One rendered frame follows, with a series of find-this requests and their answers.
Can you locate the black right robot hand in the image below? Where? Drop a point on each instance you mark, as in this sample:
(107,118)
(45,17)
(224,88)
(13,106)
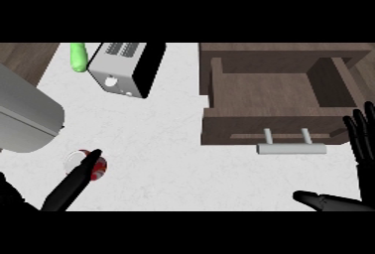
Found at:
(364,158)

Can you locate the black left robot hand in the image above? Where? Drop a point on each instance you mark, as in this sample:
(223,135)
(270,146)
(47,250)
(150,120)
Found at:
(72,182)

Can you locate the red can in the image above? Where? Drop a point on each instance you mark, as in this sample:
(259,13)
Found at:
(99,168)

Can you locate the brown wooden drawer front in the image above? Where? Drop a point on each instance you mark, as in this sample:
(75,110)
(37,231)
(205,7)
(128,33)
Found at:
(233,127)

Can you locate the brown wooden drawer box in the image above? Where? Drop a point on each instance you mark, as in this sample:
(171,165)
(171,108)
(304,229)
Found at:
(262,91)

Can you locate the silver and black toaster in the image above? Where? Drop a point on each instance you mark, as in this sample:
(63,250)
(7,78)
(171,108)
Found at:
(119,71)

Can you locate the green cucumber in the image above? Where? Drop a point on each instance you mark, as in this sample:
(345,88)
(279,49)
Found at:
(78,59)

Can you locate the brown wooden cabinet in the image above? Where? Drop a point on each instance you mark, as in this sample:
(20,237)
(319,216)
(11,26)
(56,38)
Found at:
(273,53)

